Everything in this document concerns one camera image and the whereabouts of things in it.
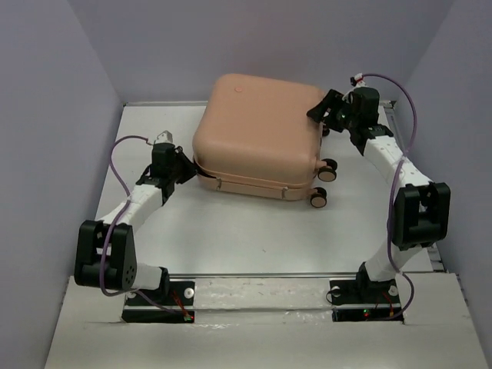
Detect pink hard-shell suitcase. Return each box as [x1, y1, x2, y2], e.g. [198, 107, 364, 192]
[192, 74, 337, 208]

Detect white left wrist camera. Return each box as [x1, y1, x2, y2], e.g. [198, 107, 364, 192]
[153, 131, 173, 145]

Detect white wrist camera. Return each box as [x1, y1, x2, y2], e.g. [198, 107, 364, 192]
[350, 73, 367, 89]
[153, 131, 173, 145]

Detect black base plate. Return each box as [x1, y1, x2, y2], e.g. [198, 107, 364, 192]
[121, 279, 196, 324]
[325, 279, 404, 322]

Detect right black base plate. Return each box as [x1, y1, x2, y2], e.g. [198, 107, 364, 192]
[325, 279, 404, 322]

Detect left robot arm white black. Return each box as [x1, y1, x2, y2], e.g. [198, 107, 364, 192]
[74, 143, 197, 304]

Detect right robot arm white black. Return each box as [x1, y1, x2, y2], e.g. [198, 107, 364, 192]
[307, 87, 450, 305]

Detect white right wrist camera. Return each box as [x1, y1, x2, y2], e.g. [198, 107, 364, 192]
[350, 73, 367, 89]

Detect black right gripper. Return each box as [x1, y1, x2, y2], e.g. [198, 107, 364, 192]
[304, 90, 357, 134]

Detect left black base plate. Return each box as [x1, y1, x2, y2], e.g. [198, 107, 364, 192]
[121, 279, 196, 324]

